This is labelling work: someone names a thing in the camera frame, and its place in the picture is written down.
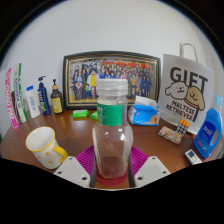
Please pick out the dark blue pump bottle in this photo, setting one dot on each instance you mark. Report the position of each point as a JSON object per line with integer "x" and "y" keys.
{"x": 43, "y": 100}

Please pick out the brown yellow-labelled pump bottle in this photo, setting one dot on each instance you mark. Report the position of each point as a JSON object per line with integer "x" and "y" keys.
{"x": 57, "y": 101}

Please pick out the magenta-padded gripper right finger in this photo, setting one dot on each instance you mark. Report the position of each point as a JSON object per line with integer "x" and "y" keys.
{"x": 151, "y": 170}

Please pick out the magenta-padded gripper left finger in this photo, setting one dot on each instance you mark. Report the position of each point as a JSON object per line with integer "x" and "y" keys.
{"x": 70, "y": 170}

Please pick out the white remote control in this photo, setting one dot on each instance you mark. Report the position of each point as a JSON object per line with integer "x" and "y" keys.
{"x": 193, "y": 156}

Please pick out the white printed paper bag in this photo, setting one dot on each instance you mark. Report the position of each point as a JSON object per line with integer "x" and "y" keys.
{"x": 185, "y": 90}

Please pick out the white yellow-rimmed mug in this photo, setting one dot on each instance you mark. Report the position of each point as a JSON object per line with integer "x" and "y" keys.
{"x": 41, "y": 146}

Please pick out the small green box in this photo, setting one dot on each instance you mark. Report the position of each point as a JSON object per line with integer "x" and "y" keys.
{"x": 94, "y": 115}
{"x": 80, "y": 113}

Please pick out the framed group photo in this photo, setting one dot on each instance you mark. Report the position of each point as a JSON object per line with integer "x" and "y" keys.
{"x": 83, "y": 76}

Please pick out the blue detergent bottle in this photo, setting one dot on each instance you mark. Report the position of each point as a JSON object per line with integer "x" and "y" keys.
{"x": 208, "y": 131}

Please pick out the blue tissue pack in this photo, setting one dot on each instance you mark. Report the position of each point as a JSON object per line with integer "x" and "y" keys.
{"x": 144, "y": 115}

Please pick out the white blue-capped bottle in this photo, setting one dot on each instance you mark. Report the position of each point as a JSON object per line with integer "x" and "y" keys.
{"x": 33, "y": 105}

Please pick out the small puzzle cube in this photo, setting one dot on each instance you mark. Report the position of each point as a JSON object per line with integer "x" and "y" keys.
{"x": 183, "y": 126}

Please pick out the clear green-labelled plastic bottle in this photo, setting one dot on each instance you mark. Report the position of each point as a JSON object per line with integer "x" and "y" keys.
{"x": 111, "y": 140}

